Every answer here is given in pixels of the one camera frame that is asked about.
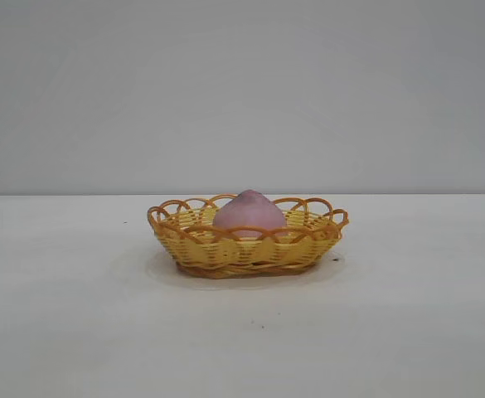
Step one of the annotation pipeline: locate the pink peach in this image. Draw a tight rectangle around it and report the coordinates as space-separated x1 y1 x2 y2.
211 188 288 241

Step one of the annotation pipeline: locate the yellow woven wicker basket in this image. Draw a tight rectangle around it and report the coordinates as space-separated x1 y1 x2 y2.
146 192 350 279

